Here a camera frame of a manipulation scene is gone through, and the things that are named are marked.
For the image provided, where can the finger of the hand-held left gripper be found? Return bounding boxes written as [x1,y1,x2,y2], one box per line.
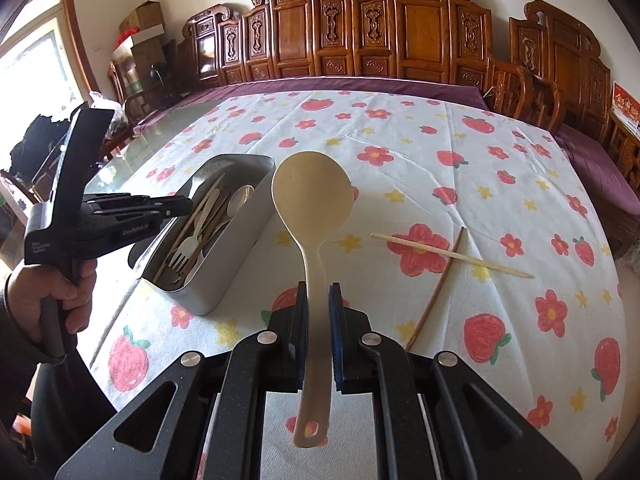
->
[84,208,193,227]
[82,193,194,210]

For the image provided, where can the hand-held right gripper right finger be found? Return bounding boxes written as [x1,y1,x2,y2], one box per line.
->
[329,282,581,480]

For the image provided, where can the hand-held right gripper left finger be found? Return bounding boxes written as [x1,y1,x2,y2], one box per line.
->
[55,282,311,480]

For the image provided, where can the light bamboo chopstick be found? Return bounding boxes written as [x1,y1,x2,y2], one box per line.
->
[153,173,226,282]
[371,232,533,279]

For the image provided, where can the rectangular metal tray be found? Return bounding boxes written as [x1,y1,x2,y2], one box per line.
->
[128,154,276,317]

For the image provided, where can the dark wooden chopstick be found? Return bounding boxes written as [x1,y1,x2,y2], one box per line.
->
[404,226,466,352]

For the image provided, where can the large cream plastic spoon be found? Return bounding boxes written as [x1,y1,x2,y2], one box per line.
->
[271,151,355,448]

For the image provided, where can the person's left forearm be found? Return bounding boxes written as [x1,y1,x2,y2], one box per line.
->
[0,280,119,443]

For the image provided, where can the person's left hand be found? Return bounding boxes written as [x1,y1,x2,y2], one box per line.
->
[6,259,98,335]

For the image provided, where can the dark cloth bundle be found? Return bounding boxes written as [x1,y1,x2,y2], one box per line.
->
[10,114,77,173]

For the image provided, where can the dark wooden chair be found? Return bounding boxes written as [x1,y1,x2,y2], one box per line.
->
[106,59,168,137]

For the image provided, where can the large brown cardboard box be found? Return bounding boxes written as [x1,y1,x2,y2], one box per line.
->
[112,25,168,86]

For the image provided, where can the wood framed window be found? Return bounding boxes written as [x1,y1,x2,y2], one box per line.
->
[0,0,99,128]

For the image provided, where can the strawberry print white tablecloth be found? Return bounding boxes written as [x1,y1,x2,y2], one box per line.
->
[90,90,628,480]

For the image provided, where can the small brown cardboard box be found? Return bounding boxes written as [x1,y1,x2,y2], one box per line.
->
[131,1,167,32]

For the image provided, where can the long purple sofa cushion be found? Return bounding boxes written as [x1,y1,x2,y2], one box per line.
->
[135,76,488,127]

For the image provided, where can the carved wooden sofa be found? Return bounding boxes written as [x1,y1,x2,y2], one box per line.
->
[177,0,511,96]

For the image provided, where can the purple armchair cushion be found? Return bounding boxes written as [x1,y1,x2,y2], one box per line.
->
[555,125,640,217]

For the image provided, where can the carved wooden armchair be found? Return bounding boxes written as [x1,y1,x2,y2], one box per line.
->
[487,0,640,196]

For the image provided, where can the red and gold sign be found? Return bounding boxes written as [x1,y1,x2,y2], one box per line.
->
[612,81,640,129]

